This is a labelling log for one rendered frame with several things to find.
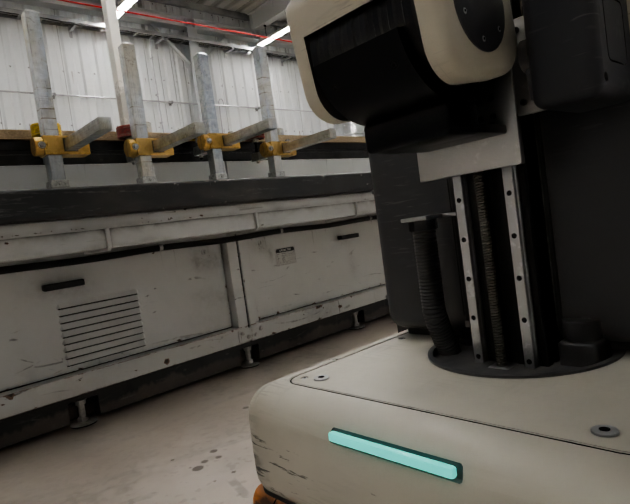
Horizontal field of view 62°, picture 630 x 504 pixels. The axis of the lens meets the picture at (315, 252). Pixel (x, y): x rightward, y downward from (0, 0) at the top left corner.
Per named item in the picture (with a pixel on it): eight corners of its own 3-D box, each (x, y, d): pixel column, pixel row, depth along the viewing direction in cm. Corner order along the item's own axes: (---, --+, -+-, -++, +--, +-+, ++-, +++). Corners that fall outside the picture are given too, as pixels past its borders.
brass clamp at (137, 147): (175, 154, 158) (172, 137, 158) (132, 154, 149) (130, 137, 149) (166, 158, 163) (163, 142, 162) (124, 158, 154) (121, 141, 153)
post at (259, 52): (284, 178, 189) (265, 44, 186) (276, 179, 186) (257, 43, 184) (278, 180, 191) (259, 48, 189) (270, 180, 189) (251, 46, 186)
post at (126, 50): (158, 204, 155) (133, 41, 153) (147, 205, 153) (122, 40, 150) (153, 206, 158) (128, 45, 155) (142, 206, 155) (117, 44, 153)
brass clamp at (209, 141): (241, 148, 175) (239, 132, 175) (207, 148, 166) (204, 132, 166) (231, 151, 180) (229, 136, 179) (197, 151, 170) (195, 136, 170)
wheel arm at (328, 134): (337, 140, 172) (335, 127, 172) (330, 140, 170) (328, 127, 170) (258, 164, 204) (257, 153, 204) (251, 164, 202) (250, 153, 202)
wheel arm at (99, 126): (114, 133, 122) (111, 115, 121) (99, 133, 119) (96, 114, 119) (56, 166, 154) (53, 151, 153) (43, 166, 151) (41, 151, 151)
